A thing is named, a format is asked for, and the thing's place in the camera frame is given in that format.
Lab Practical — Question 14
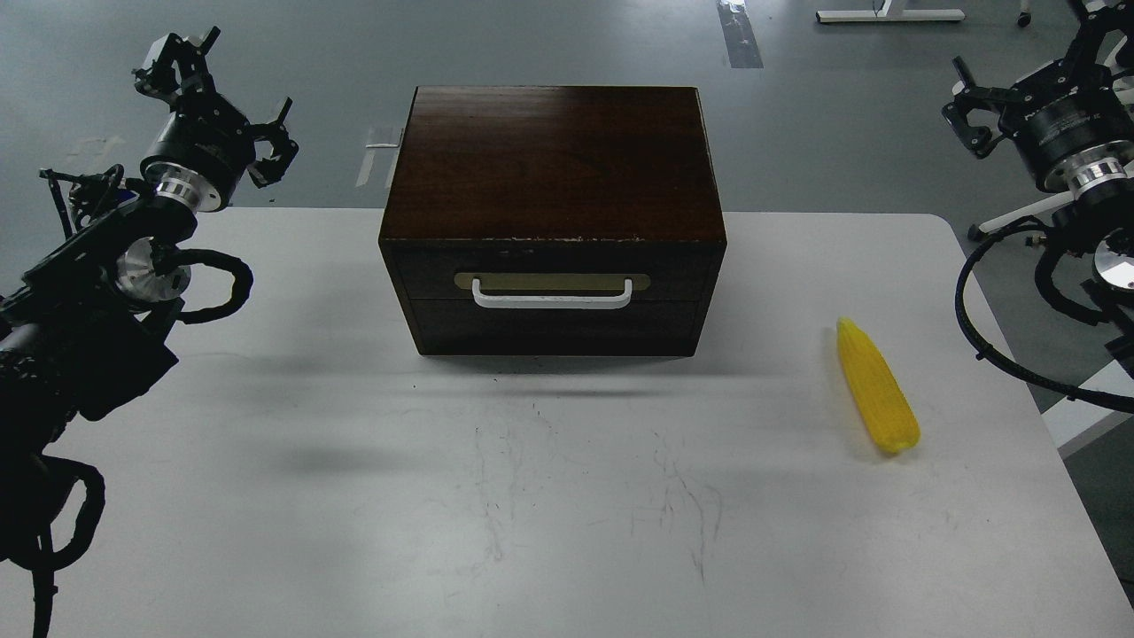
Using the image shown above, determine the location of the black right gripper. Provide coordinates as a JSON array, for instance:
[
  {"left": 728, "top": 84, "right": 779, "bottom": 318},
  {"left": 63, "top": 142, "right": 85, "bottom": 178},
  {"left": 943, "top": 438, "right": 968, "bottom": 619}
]
[{"left": 941, "top": 1, "right": 1133, "bottom": 192}]

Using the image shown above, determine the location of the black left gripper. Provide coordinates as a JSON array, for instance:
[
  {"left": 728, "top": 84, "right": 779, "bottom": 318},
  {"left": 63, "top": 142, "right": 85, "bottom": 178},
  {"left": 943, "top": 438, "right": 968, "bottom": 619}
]
[{"left": 133, "top": 26, "right": 299, "bottom": 199}]

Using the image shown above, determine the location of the wooden drawer with white handle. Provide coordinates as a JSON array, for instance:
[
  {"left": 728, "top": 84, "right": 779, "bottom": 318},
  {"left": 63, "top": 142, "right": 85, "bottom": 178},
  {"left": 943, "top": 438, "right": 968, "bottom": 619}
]
[{"left": 381, "top": 241, "right": 726, "bottom": 301}]

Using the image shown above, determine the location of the yellow corn cob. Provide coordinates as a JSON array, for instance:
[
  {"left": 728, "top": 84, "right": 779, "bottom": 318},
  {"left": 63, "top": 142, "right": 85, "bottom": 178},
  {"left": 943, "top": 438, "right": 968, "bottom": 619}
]
[{"left": 835, "top": 316, "right": 922, "bottom": 456}]

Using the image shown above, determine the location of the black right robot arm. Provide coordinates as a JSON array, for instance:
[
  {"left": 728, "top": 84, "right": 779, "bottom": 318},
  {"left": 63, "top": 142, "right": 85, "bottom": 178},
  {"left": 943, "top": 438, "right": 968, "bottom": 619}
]
[{"left": 941, "top": 1, "right": 1131, "bottom": 412}]

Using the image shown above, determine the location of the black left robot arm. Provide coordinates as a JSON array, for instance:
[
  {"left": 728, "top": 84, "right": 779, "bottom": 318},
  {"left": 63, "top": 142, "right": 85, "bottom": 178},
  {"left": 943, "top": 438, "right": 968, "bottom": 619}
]
[{"left": 1, "top": 27, "right": 299, "bottom": 637}]

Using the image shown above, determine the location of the dark wooden drawer cabinet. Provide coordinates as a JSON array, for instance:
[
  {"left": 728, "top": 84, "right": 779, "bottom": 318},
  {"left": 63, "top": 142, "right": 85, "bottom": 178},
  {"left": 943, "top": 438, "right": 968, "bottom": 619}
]
[{"left": 379, "top": 86, "right": 726, "bottom": 358}]

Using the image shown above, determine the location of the white table leg base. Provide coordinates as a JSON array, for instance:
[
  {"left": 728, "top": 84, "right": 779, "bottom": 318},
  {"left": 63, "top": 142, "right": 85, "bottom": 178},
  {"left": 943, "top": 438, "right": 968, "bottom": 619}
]
[{"left": 815, "top": 1, "right": 967, "bottom": 25}]

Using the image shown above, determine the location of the white floor tape piece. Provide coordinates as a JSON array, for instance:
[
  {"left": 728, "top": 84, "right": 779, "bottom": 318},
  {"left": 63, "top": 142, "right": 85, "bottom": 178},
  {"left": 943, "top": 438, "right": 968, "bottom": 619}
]
[{"left": 353, "top": 126, "right": 404, "bottom": 190}]

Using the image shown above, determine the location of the grey floor tape strip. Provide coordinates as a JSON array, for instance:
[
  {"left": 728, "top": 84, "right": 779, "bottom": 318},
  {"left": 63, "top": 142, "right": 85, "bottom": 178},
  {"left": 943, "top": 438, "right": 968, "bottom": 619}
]
[{"left": 714, "top": 1, "right": 765, "bottom": 69}]

